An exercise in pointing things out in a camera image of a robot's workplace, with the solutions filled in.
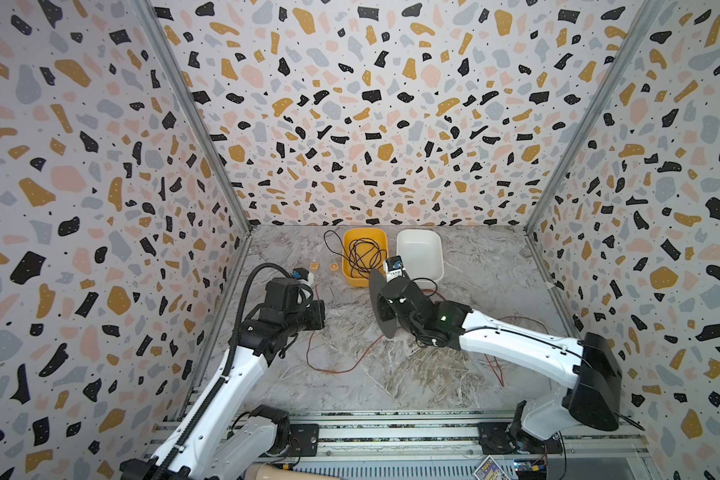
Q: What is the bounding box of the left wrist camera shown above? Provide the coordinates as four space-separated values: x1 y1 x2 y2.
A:
292 267 315 286

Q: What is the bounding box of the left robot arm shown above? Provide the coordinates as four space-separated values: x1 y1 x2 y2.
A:
120 262 325 479

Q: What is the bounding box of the beige cylinder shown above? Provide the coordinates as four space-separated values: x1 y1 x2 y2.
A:
244 464 338 480

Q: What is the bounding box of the red cable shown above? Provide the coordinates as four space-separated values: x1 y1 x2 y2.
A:
305 284 550 388

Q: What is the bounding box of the black cable spool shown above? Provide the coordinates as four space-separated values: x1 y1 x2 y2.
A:
369 270 398 339

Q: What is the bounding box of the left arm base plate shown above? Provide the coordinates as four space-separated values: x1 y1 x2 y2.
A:
263 423 320 461

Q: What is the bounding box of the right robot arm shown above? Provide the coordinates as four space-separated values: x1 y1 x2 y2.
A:
369 272 623 450

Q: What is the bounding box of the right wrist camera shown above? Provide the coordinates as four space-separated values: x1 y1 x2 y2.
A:
384 255 407 282

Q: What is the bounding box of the white plastic bin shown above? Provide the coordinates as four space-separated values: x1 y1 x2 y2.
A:
396 229 445 282

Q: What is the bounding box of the aluminium mounting rail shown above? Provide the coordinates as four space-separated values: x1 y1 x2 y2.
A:
140 410 652 466

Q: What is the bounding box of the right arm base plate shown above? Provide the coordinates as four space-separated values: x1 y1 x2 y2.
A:
477 422 563 455

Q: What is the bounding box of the yellow plastic bin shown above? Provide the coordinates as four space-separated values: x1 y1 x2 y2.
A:
341 227 389 288

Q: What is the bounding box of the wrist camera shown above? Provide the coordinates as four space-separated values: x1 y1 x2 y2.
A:
384 255 407 282
292 267 315 286

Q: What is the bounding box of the colourful sticker card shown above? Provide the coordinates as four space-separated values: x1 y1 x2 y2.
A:
473 456 510 480

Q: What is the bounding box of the black cable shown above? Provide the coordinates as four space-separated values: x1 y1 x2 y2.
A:
322 229 389 281

